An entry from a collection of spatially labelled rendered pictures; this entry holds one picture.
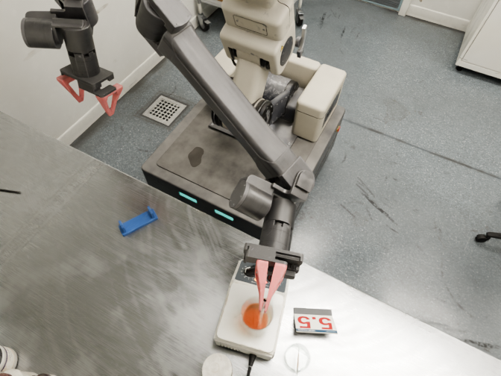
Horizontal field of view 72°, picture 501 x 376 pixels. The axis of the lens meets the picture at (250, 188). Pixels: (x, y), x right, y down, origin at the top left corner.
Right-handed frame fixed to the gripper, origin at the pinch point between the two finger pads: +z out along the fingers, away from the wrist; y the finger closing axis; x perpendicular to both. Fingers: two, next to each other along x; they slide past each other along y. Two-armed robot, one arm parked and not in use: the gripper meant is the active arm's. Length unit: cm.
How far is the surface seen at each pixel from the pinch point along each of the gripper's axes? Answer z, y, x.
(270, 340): 1.9, 2.8, 17.1
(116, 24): -153, -111, 60
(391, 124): -153, 61, 101
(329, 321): -5.9, 15.6, 23.9
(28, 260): -5, -59, 26
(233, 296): -5.1, -6.4, 17.1
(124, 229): -17.5, -38.4, 23.4
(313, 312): -7.7, 12.1, 25.4
